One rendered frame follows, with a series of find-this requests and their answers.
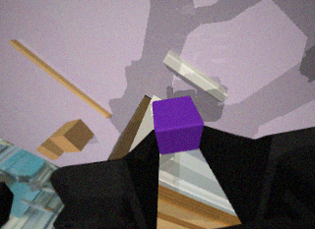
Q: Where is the brown cube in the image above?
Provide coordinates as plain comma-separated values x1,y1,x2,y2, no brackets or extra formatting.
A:
49,119,94,153
36,139,65,160

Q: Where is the tan wooden bar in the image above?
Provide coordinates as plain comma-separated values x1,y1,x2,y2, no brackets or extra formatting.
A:
10,39,111,119

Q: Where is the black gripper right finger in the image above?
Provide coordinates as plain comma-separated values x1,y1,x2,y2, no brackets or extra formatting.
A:
199,126,315,224

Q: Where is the purple cube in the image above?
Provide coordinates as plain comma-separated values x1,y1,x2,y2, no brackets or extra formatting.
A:
152,96,205,155

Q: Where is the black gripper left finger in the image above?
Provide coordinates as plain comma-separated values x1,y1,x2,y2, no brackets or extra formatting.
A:
50,130,159,229

